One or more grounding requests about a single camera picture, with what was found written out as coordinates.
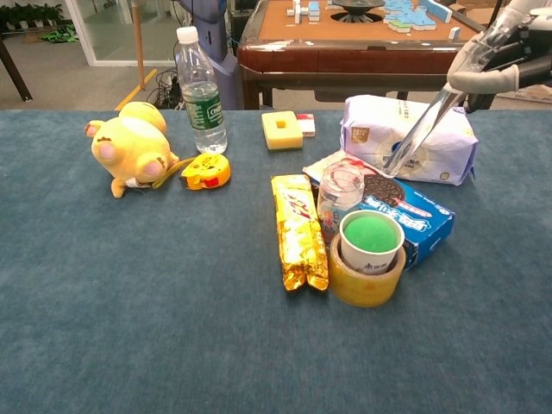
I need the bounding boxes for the right robot hand grey fingertips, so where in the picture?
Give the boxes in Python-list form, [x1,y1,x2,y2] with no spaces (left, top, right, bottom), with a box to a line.
[446,0,552,95]

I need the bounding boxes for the clear plastic tube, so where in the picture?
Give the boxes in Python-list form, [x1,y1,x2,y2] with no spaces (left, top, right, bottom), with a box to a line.
[381,15,517,179]

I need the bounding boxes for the clear packing tape roll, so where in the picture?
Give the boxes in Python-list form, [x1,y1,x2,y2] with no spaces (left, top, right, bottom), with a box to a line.
[328,232,407,309]

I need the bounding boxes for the yellow tape measure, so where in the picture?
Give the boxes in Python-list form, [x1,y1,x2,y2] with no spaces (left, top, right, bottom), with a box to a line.
[179,153,232,191]

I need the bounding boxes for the white plastic basket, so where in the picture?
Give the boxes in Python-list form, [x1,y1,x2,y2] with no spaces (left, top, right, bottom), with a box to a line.
[495,84,552,104]

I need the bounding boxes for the cardboard box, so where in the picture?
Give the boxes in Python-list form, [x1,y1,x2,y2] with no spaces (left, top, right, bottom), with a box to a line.
[450,0,512,34]

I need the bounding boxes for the long blue mahjong tile row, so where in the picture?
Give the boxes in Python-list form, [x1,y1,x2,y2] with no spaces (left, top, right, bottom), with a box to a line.
[420,0,454,23]

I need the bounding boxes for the blue mahjong tile pile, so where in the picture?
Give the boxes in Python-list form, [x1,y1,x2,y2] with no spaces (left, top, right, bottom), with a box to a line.
[382,0,436,35]

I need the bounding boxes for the brown mahjong table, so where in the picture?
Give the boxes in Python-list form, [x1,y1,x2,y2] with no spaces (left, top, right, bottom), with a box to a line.
[236,0,497,114]

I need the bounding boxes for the black mahjong table centre dome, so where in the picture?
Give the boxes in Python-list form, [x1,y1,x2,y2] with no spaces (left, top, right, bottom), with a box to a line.
[330,0,386,22]

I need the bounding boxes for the white purple tissue pack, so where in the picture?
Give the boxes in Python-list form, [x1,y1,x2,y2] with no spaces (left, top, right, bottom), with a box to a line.
[339,94,480,187]

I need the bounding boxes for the blue cookie box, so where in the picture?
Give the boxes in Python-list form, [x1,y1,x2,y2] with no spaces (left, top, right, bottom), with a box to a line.
[358,172,456,272]

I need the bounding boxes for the blue white mahjong tile cluster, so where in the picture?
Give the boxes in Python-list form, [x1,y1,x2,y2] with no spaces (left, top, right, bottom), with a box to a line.
[286,0,323,23]

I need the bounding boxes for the small red white box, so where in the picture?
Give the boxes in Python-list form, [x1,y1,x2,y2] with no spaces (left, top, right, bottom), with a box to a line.
[295,112,317,138]

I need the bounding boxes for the white red flat packet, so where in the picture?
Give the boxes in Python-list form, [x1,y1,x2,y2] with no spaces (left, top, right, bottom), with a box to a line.
[302,149,361,187]

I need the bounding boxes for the clear glass jar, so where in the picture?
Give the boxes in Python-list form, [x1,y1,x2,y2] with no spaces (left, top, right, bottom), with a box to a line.
[317,164,366,236]

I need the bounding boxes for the green sponge ball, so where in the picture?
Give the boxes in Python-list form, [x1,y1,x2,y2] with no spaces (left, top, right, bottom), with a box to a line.
[344,216,399,254]

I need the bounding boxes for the white paper cup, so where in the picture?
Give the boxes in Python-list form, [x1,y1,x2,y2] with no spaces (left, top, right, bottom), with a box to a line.
[339,209,406,276]

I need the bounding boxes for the yellow sponge block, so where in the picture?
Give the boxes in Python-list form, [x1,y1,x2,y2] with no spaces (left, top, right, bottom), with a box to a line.
[260,110,304,152]

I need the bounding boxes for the gold foil snack pack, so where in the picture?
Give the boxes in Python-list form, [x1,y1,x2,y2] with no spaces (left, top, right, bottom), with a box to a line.
[270,173,329,293]

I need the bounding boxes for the blue white machine stand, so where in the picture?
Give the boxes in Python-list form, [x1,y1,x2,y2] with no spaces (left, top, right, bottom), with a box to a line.
[179,0,240,110]

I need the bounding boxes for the clear plastic water bottle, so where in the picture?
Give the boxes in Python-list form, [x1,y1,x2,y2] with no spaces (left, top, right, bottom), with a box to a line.
[174,26,229,155]

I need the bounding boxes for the wooden pole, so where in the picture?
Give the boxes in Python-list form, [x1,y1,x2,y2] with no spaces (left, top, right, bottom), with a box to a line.
[131,0,147,91]

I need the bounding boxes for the yellow plush toy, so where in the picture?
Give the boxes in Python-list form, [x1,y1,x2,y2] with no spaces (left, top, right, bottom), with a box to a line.
[84,101,180,199]

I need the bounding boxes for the white framed glass partition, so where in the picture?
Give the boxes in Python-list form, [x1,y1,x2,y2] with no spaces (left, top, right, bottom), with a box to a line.
[64,0,185,68]

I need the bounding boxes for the blue felt table cloth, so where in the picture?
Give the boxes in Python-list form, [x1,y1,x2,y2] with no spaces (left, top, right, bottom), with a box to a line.
[0,109,552,414]

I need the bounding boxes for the green potted plants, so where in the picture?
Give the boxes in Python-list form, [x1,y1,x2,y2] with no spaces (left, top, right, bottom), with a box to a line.
[0,2,65,32]

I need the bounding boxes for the dark table leg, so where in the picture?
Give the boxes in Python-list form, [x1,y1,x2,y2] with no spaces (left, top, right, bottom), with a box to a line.
[0,36,34,103]

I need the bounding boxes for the black floor cables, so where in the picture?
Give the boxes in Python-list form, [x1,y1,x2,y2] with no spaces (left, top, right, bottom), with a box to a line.
[144,67,191,110]

